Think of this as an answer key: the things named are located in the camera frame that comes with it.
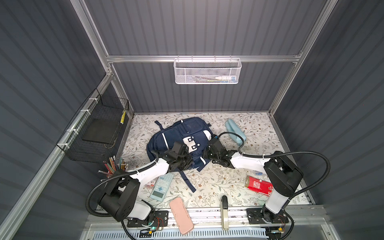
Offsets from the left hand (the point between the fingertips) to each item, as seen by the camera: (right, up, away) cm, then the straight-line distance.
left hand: (195, 159), depth 87 cm
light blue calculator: (-19, -14, -4) cm, 24 cm away
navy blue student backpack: (-1, +16, +9) cm, 18 cm away
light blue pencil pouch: (+26, +18, +18) cm, 37 cm away
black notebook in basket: (-47, +17, -12) cm, 52 cm away
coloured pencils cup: (-45, -4, -7) cm, 45 cm away
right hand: (+4, +3, +4) cm, 7 cm away
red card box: (+36, -14, -5) cm, 38 cm away
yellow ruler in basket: (-41, +25, -3) cm, 48 cm away
